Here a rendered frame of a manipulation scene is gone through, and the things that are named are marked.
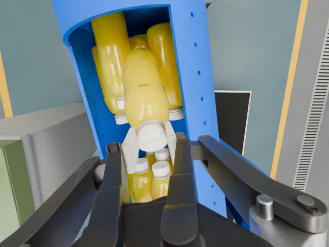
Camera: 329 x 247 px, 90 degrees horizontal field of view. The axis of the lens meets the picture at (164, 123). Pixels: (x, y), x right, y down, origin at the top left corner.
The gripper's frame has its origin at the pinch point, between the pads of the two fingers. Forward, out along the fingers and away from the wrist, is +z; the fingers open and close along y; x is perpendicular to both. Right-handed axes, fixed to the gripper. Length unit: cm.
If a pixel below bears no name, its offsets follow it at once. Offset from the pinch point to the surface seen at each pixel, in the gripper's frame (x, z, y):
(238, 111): -28, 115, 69
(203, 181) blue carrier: -12.1, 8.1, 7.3
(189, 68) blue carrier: 7.8, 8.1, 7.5
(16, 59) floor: 45, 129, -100
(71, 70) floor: 30, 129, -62
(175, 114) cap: -0.6, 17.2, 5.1
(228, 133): -45, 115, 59
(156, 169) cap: -10.9, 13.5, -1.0
